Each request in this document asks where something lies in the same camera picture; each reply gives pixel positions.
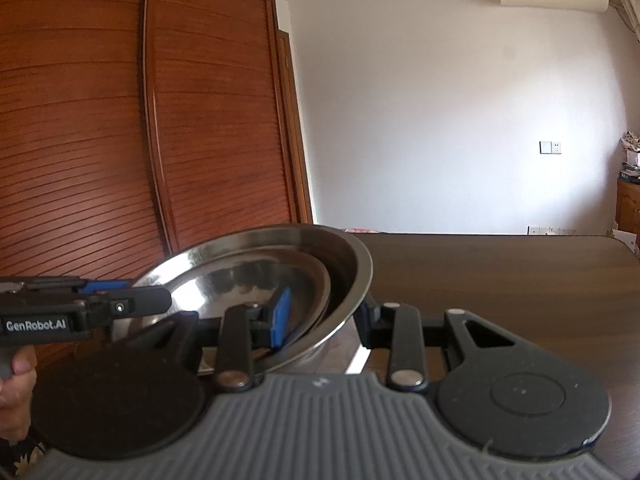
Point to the wooden door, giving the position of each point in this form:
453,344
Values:
292,125

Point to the large steel bowl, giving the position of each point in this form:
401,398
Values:
352,260

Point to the white wall switch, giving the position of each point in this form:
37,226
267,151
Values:
550,146

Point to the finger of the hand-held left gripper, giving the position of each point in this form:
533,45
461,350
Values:
107,286
145,302

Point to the stack of boxes and papers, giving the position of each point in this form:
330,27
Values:
631,155

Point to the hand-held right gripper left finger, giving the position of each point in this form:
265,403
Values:
281,320

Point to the white wall power strip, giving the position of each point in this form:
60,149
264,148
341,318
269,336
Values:
550,230

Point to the person's left hand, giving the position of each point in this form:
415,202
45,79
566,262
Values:
22,390

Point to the person's floral clothing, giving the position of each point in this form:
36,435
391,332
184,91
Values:
20,460

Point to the medium steel bowl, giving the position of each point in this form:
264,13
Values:
305,272

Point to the wooden slatted wardrobe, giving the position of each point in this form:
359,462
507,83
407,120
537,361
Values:
125,135

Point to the white paper box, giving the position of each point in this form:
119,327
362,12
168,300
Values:
626,239

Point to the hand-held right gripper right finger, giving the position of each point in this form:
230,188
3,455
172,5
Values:
370,325

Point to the wooden low cabinet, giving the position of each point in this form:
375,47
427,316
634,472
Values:
629,207

